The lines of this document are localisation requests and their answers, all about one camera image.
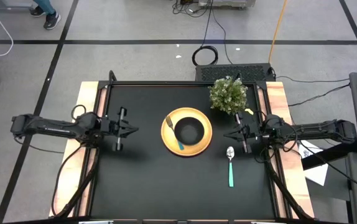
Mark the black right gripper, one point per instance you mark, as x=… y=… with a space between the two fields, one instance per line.
x=246 y=146

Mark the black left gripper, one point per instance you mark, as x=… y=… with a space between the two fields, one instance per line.
x=118 y=144

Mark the black ribbed bowl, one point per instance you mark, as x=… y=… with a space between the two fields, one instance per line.
x=189 y=130

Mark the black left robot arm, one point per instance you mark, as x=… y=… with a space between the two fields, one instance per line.
x=54 y=127

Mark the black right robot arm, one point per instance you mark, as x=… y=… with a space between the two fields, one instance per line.
x=315 y=130

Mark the small yellow tag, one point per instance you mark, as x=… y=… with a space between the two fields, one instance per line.
x=249 y=111

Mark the yellow round plate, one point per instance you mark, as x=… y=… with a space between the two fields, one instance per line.
x=169 y=143

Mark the small green potted plant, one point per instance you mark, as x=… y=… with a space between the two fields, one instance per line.
x=228 y=95

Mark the light wooden side board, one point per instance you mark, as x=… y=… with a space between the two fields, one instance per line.
x=85 y=93
x=278 y=93

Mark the black perforated computer tower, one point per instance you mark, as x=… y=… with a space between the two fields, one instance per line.
x=234 y=73

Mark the white paper sheet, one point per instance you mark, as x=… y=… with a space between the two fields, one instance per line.
x=317 y=174

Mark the black beam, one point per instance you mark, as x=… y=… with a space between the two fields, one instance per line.
x=331 y=154

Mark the grey metal equipment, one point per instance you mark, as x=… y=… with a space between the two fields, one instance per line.
x=226 y=3

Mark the person's feet in sneakers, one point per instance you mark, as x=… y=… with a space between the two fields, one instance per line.
x=49 y=18

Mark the grey metal furniture foot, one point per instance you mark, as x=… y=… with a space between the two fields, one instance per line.
x=4 y=7

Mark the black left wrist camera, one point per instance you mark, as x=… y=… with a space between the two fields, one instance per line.
x=114 y=126

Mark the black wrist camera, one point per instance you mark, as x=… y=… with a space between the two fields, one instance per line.
x=114 y=126
x=253 y=130

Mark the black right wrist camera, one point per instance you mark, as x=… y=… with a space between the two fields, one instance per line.
x=253 y=130

